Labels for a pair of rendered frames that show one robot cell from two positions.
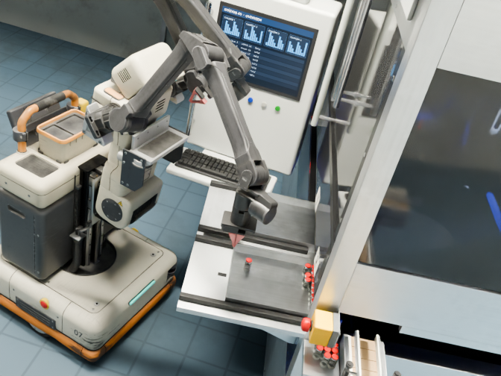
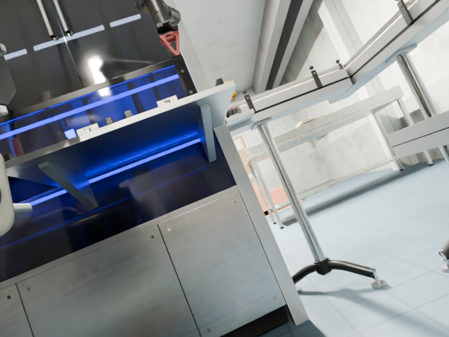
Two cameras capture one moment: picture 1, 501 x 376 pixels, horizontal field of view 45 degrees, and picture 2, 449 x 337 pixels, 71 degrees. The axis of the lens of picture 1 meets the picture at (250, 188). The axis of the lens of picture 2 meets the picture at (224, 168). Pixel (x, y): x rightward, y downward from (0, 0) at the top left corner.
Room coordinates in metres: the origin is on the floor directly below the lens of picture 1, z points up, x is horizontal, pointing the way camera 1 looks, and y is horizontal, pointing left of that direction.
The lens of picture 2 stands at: (1.51, 1.02, 0.55)
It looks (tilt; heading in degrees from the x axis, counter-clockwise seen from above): 6 degrees up; 263
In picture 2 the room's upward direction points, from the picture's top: 23 degrees counter-clockwise
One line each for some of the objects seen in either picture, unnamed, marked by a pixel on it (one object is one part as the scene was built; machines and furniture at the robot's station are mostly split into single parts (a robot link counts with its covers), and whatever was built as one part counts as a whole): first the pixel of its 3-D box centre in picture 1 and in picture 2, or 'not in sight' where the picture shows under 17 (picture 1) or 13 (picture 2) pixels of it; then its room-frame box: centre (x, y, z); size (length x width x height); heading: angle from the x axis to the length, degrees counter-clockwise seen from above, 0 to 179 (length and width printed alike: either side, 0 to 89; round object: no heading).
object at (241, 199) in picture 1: (246, 199); (158, 10); (1.39, 0.00, 1.25); 0.07 x 0.06 x 0.07; 55
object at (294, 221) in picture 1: (285, 220); not in sight; (1.81, -0.16, 0.90); 0.34 x 0.26 x 0.04; 92
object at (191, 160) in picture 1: (224, 169); not in sight; (2.16, 0.13, 0.82); 0.40 x 0.14 x 0.02; 82
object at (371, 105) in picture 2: not in sight; (330, 160); (-0.31, -3.03, 0.53); 2.08 x 0.78 x 1.06; 174
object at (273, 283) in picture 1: (279, 283); not in sight; (1.47, -0.17, 0.90); 0.34 x 0.26 x 0.04; 93
